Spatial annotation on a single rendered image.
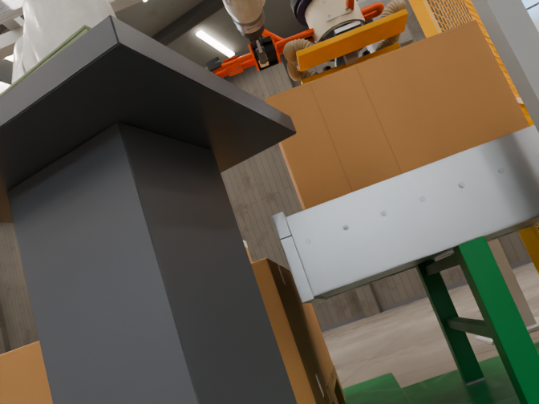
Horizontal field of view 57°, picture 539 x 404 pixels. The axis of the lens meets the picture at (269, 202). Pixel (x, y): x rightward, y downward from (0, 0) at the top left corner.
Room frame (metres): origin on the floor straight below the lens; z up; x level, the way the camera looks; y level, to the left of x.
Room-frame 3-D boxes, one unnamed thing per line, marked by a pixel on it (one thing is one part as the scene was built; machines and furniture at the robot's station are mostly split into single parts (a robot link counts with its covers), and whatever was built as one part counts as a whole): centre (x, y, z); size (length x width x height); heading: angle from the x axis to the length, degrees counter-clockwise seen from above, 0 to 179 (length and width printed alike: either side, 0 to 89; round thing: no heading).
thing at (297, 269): (1.47, -0.03, 0.47); 0.70 x 0.03 x 0.15; 175
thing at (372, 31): (1.36, -0.39, 1.10); 0.34 x 0.10 x 0.05; 86
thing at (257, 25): (1.24, -0.12, 1.20); 0.09 x 0.06 x 0.09; 86
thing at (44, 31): (0.82, 0.24, 1.01); 0.18 x 0.16 x 0.22; 39
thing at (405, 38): (2.32, -0.85, 1.62); 0.20 x 0.05 x 0.30; 85
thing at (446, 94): (1.43, -0.39, 0.75); 0.60 x 0.40 x 0.40; 88
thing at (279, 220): (1.47, -0.04, 0.58); 0.70 x 0.03 x 0.06; 175
